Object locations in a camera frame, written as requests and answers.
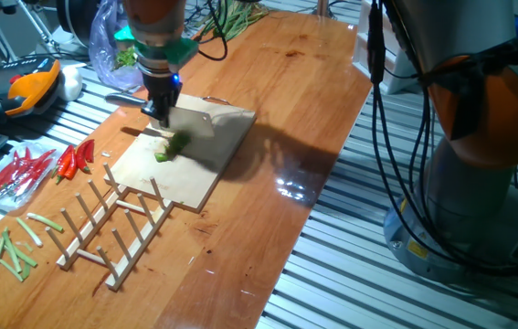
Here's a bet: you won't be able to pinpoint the white lumpy object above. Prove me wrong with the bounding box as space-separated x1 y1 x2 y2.
56 63 85 102

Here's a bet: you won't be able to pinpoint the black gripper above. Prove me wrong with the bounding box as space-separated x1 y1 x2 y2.
140 68 183 130

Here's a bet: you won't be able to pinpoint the large varnished wooden board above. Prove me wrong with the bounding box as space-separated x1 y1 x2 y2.
0 9 373 329

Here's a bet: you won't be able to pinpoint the chopped green vegetables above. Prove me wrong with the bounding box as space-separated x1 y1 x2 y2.
112 44 139 70

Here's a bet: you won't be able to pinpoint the red chili pepper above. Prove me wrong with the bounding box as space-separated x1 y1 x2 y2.
63 148 79 181
75 141 92 175
51 144 75 185
83 138 97 165

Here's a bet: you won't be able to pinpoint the black rounded container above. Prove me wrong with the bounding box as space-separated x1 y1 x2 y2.
56 0 104 47

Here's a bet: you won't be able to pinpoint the clear plastic bag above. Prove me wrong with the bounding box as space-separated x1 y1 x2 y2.
88 0 146 91

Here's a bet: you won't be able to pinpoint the light wooden cutting board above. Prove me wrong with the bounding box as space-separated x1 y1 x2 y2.
104 93 258 215

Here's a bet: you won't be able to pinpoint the wooden peg dish rack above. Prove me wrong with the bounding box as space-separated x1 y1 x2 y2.
44 162 175 292

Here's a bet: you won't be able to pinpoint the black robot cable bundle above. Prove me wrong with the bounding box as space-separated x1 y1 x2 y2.
185 0 518 280

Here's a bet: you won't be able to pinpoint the orange black teach pendant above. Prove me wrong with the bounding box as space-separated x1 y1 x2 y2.
0 57 62 125

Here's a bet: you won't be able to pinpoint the clear bag of red chilies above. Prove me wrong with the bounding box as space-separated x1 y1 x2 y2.
0 141 58 214

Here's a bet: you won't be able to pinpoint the green chili pepper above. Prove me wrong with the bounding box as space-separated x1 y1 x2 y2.
153 130 192 164

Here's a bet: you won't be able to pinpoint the steel cleaver knife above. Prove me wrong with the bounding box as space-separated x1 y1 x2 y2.
104 92 217 140

